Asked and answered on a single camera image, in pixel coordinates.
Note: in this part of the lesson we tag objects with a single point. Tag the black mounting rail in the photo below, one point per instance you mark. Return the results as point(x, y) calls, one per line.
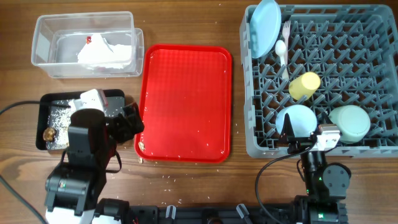
point(283, 213)

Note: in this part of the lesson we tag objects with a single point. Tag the yellow cup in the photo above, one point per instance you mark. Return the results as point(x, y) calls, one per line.
point(304, 86)

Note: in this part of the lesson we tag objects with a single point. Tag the red snack wrapper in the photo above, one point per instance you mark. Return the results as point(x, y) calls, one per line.
point(88, 39)

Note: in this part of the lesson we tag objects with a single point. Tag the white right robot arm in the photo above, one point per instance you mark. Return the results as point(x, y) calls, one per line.
point(326, 183)

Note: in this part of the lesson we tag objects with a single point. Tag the white plastic spoon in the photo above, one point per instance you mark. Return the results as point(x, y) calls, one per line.
point(281, 50)

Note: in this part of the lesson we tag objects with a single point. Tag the black plastic bin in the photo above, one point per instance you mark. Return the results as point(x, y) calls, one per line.
point(115, 98)

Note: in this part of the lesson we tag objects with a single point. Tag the clear plastic bin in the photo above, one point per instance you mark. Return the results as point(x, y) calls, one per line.
point(58, 39)

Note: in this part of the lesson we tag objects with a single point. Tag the grey dishwasher rack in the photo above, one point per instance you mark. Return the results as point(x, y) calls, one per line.
point(352, 48)

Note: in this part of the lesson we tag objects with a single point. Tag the white plastic fork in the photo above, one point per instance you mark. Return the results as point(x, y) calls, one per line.
point(286, 35)

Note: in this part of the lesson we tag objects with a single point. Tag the light blue plate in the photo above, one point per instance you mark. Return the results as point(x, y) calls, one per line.
point(264, 27)

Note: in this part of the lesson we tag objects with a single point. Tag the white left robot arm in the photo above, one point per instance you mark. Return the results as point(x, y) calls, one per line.
point(74, 186)

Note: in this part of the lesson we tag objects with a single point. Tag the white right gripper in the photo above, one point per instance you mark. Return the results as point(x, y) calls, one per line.
point(286, 137)

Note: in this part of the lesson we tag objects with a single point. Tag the light blue bowl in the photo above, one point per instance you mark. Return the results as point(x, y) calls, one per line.
point(302, 118)

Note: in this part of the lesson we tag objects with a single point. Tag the white napkin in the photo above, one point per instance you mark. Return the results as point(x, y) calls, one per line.
point(99, 53)

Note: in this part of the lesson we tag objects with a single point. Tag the red serving tray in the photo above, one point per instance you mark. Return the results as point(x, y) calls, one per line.
point(185, 104)

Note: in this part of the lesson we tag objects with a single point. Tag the green bowl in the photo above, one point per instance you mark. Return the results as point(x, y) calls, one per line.
point(352, 121)

